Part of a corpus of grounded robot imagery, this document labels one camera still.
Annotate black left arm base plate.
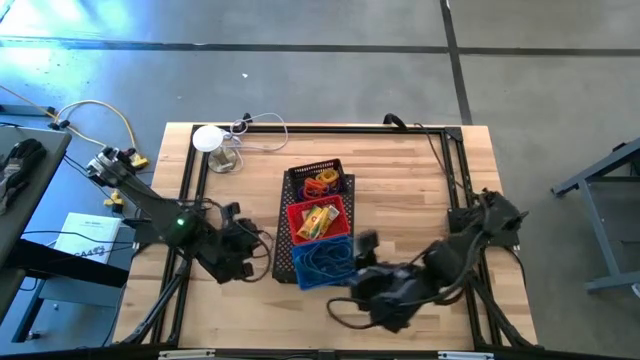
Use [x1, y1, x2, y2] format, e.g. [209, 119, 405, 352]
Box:
[123, 217, 201, 245]

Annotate black side table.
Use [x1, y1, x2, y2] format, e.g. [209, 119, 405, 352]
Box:
[0, 124, 130, 346]

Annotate black plastic basket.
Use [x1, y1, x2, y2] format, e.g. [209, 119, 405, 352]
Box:
[286, 158, 349, 203]

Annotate white mushroom lamp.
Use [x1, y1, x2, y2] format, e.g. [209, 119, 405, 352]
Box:
[191, 124, 237, 174]

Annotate pale yellow power cord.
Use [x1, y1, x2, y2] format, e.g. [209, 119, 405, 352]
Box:
[52, 98, 150, 170]

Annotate white lamp cable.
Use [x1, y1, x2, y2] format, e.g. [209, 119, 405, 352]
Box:
[227, 111, 290, 171]

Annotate black work gloves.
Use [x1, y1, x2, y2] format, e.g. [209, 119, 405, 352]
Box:
[0, 138, 48, 216]

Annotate red plastic basket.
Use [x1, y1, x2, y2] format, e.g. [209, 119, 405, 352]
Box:
[285, 194, 353, 247]

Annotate blue rubber band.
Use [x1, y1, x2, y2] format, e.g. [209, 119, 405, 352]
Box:
[299, 247, 334, 284]
[319, 244, 355, 279]
[304, 242, 351, 266]
[327, 252, 356, 281]
[302, 257, 346, 285]

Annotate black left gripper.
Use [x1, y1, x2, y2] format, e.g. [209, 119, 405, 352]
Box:
[212, 201, 264, 285]

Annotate silver metal bracket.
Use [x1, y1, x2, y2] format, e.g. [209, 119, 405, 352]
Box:
[437, 350, 496, 360]
[157, 349, 217, 360]

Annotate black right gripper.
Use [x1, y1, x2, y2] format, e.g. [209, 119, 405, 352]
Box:
[348, 229, 434, 335]

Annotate blue plastic basket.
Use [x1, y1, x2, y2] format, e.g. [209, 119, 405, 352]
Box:
[290, 234, 359, 292]

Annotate black cable loop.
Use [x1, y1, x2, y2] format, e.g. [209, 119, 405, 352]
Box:
[382, 112, 409, 131]

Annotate white booklet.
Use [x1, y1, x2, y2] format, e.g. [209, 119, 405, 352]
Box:
[53, 211, 123, 265]

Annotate orange-yellow power cord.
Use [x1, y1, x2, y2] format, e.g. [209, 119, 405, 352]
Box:
[0, 84, 126, 209]

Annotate black perforated metal shelf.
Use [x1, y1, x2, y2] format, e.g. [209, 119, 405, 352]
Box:
[271, 171, 357, 285]

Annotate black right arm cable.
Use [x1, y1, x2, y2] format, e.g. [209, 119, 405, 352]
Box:
[326, 296, 377, 331]

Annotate grey metal table frame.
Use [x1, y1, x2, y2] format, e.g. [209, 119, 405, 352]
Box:
[551, 137, 640, 294]

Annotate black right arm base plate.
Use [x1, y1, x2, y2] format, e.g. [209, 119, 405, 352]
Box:
[447, 207, 521, 249]

